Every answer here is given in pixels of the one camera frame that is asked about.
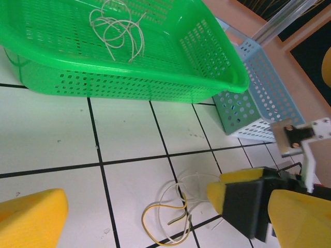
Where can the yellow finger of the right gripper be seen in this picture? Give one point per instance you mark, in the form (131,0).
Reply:
(243,175)
(245,206)

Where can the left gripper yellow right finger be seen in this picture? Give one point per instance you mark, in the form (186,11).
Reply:
(302,222)

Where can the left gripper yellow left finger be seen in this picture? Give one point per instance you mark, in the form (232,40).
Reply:
(31,222)

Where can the light blue plastic basket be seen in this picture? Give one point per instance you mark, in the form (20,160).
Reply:
(219,111)

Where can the green plastic basket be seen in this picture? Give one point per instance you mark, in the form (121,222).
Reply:
(240,85)

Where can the aluminium frame post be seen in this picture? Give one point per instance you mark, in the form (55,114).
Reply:
(284,18)

